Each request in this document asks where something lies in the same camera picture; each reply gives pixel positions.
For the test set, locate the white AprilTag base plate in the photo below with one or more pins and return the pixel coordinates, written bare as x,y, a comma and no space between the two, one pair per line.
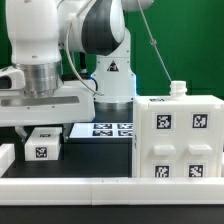
101,130

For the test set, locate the white cabinet top block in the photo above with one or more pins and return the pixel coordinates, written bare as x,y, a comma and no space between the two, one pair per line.
43,144

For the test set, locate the white cabinet body box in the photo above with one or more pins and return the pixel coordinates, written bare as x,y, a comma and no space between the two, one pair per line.
181,103

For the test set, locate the white obstacle fence bar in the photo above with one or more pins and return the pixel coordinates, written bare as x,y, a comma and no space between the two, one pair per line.
111,191

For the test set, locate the white cabinet door panel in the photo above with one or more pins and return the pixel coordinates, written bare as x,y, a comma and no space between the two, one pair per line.
163,151
200,143

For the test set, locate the white side fence block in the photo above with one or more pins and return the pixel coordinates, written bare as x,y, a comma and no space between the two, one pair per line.
7,157

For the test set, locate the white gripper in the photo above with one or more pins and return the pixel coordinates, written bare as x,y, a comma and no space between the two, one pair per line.
71,103

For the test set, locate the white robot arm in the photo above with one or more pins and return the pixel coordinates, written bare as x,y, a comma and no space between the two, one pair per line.
31,90

